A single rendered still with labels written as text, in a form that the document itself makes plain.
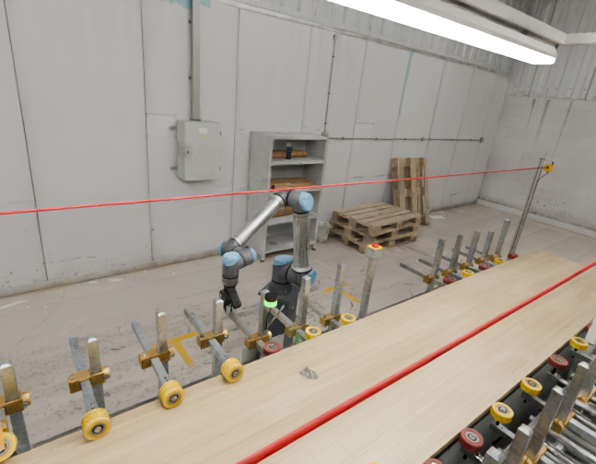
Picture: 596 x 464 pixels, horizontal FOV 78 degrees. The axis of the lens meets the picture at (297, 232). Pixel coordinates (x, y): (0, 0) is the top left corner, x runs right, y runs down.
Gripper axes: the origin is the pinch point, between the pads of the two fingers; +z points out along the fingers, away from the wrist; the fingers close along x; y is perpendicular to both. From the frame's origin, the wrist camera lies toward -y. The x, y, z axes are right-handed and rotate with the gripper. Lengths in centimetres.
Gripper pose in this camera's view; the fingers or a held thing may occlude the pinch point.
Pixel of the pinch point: (230, 316)
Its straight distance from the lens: 215.1
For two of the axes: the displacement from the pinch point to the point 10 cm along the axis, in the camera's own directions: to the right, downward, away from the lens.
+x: -8.0, 1.4, -5.9
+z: -1.0, 9.3, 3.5
